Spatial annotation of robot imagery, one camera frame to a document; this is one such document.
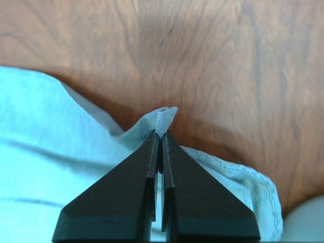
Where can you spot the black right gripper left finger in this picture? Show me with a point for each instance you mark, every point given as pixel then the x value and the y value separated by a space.
pixel 119 207

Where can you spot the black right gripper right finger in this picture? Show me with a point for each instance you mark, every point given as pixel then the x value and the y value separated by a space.
pixel 196 206

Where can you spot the grey long sleeve shirt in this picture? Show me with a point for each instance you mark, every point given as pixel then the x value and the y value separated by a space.
pixel 54 145

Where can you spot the white plastic laundry basket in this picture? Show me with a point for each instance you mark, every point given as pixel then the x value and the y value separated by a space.
pixel 305 222

